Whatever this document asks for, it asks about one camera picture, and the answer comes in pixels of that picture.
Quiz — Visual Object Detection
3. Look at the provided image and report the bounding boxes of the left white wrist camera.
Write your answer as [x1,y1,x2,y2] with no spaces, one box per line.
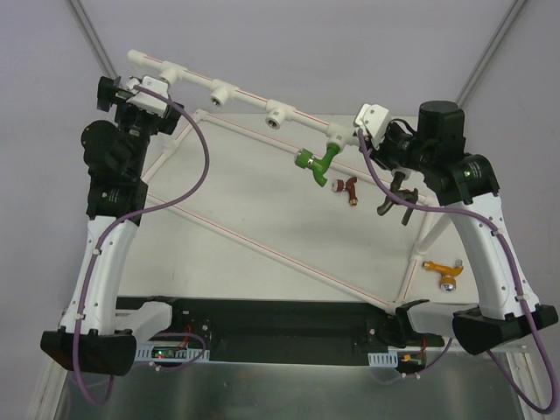
[124,75,170,117]

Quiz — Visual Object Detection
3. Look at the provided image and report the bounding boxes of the white cable duct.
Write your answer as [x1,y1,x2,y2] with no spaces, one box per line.
[367,351,399,368]
[135,345,210,363]

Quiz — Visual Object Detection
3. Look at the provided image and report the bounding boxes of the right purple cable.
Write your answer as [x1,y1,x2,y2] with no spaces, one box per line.
[356,126,555,415]

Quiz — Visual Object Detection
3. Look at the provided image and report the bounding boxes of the green water faucet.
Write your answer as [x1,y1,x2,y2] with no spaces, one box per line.
[294,143,341,187]

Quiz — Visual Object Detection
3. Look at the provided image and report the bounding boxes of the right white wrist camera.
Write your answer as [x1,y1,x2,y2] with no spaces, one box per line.
[353,103,392,150]

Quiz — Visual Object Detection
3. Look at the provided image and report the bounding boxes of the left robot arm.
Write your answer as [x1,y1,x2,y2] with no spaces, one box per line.
[40,76,185,376]

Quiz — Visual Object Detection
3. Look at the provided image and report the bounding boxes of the brown water faucet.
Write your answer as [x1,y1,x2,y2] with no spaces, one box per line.
[332,177,358,207]

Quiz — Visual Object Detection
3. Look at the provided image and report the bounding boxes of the yellow water faucet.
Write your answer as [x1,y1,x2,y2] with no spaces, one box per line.
[423,259,464,292]

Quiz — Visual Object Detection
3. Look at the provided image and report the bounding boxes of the dark grey lever faucet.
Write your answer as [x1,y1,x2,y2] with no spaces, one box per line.
[374,171,419,227]

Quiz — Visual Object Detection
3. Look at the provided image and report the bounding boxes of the left white cable duct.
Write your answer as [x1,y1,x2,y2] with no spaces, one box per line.
[135,345,210,363]

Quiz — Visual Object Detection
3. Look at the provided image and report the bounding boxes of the right white cable duct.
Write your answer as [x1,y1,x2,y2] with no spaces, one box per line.
[367,351,399,368]

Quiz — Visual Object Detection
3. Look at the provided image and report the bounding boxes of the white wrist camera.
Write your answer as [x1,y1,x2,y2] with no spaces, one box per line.
[353,103,392,150]
[124,75,170,117]

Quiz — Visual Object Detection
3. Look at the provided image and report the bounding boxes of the white PVC pipe frame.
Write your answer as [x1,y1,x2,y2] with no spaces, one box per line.
[125,50,447,314]

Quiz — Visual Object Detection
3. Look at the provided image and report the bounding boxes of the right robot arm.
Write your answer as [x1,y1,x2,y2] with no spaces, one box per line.
[354,101,559,354]

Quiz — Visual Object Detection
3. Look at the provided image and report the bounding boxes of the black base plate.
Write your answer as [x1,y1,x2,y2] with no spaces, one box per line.
[144,296,445,366]

